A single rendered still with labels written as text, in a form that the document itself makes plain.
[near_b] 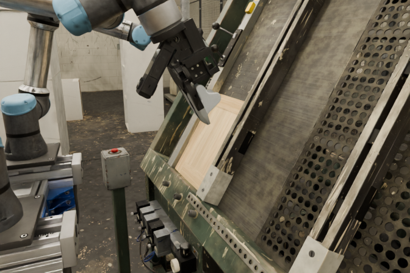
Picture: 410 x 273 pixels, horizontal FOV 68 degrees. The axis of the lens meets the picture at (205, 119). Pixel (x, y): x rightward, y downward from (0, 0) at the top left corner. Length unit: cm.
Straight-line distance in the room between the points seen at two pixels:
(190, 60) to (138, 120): 446
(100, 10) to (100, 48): 865
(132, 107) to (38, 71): 361
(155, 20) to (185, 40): 7
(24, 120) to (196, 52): 87
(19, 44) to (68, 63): 591
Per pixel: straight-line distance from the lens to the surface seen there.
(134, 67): 487
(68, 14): 59
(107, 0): 58
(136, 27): 121
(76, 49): 923
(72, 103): 612
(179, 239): 126
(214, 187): 113
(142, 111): 499
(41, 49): 142
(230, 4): 176
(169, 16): 57
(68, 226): 95
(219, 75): 145
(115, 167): 157
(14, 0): 76
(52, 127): 349
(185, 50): 60
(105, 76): 928
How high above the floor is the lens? 149
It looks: 15 degrees down
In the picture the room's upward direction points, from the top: straight up
